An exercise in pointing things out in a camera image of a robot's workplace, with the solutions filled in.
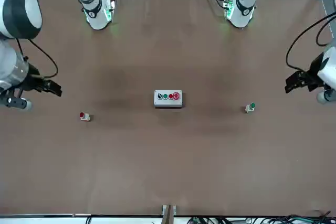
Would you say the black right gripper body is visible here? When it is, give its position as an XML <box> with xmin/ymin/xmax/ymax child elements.
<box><xmin>22</xmin><ymin>62</ymin><xmax>45</xmax><ymax>92</ymax></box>

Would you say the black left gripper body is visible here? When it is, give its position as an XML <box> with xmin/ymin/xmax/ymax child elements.
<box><xmin>306</xmin><ymin>52</ymin><xmax>326</xmax><ymax>92</ymax></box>

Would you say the green push button switch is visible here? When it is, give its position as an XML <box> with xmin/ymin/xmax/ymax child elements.
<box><xmin>244</xmin><ymin>102</ymin><xmax>257</xmax><ymax>114</ymax></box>

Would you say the grey multi-button control box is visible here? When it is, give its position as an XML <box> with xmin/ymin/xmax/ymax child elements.
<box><xmin>153</xmin><ymin>89</ymin><xmax>184</xmax><ymax>110</ymax></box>

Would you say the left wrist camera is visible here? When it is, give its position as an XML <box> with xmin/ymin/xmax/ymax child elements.
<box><xmin>316</xmin><ymin>84</ymin><xmax>336</xmax><ymax>104</ymax></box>

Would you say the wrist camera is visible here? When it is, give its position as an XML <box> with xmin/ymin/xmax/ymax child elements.
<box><xmin>316</xmin><ymin>84</ymin><xmax>336</xmax><ymax>104</ymax></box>
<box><xmin>0</xmin><ymin>89</ymin><xmax>34</xmax><ymax>112</ymax></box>

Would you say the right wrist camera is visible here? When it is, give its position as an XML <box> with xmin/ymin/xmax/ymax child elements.
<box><xmin>0</xmin><ymin>89</ymin><xmax>34</xmax><ymax>112</ymax></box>

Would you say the slotted table edge rail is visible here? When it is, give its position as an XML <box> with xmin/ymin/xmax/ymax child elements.
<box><xmin>313</xmin><ymin>0</ymin><xmax>336</xmax><ymax>40</ymax></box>

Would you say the aluminium profile post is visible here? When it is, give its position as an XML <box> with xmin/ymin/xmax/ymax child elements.
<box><xmin>161</xmin><ymin>204</ymin><xmax>177</xmax><ymax>224</ymax></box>

